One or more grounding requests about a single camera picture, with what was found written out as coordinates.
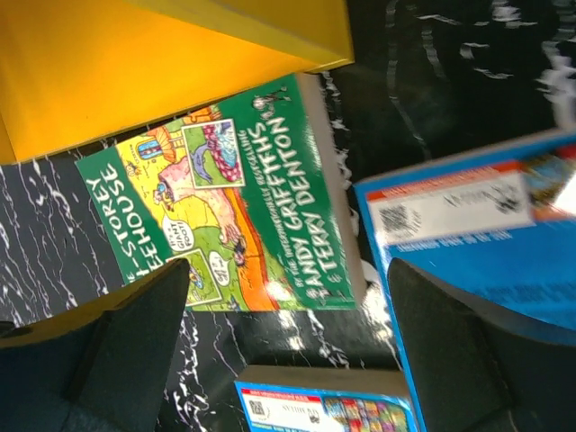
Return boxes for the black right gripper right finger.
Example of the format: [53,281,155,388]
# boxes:
[386,258,575,431]

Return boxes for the blue 130-Storey Treehouse book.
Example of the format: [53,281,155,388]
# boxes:
[352,130,576,432]

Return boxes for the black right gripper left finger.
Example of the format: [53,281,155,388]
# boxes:
[1,258,189,431]

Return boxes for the yellow wooden shelf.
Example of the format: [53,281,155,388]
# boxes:
[1,1,354,164]

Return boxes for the green 104-Storey Treehouse book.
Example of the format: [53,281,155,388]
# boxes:
[76,74,366,311]

